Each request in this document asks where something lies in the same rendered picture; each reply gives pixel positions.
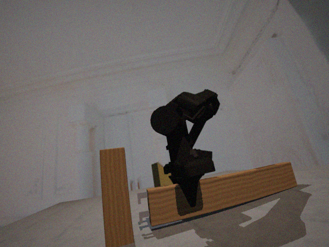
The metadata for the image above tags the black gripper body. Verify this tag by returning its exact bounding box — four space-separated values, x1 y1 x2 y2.
163 137 215 177

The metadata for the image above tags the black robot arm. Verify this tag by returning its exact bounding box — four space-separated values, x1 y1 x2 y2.
151 89 220 160

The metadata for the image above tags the wooden rail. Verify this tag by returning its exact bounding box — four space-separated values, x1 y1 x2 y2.
137 162 297 226

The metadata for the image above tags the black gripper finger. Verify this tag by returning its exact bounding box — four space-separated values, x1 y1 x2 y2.
176 173 205 207
169 175 181 184

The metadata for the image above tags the wooden post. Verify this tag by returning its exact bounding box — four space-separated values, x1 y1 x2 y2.
100 147 134 247

